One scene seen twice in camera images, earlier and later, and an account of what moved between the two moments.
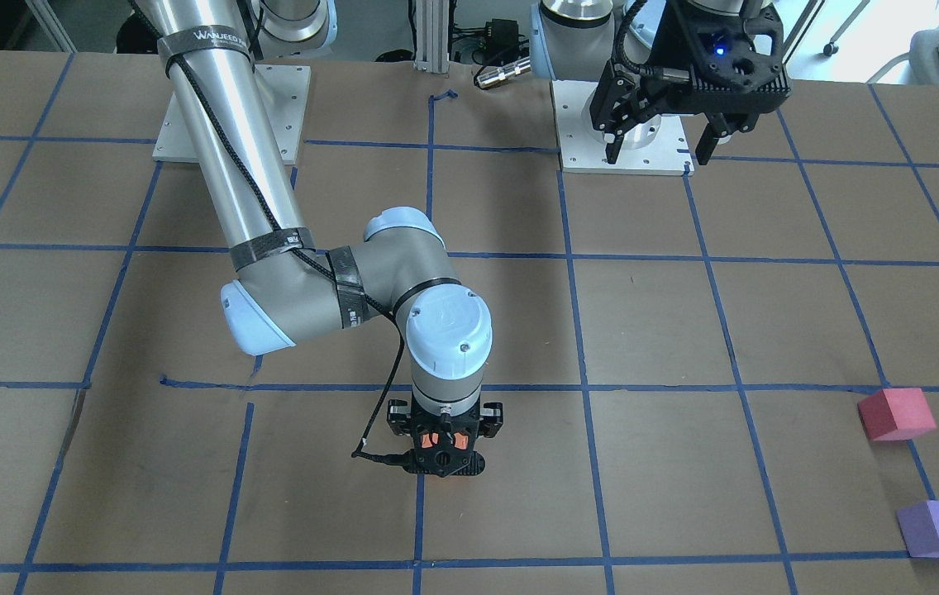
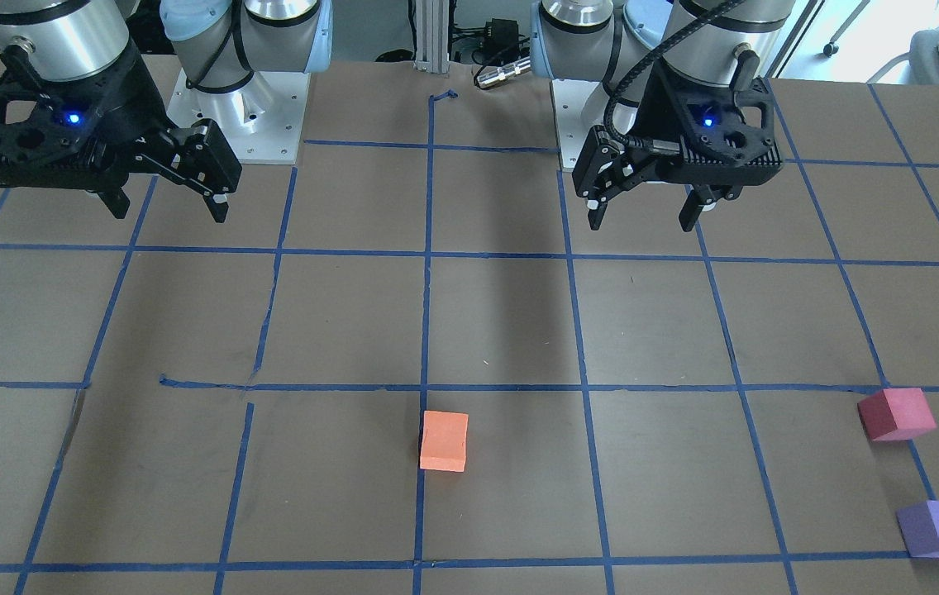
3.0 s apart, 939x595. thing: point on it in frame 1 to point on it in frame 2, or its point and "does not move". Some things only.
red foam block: [896, 414] does not move
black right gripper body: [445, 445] to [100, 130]
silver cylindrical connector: [503, 73] does not move
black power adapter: [502, 39] does not move
